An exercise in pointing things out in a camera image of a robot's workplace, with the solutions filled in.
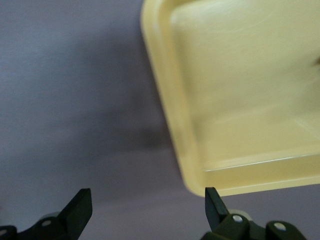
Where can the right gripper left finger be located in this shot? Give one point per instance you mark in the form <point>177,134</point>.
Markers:
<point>75,212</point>

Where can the yellow plastic tray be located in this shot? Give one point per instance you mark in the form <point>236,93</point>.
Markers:
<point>237,87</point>

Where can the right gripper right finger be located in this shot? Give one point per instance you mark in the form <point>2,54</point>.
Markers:
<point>225,225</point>

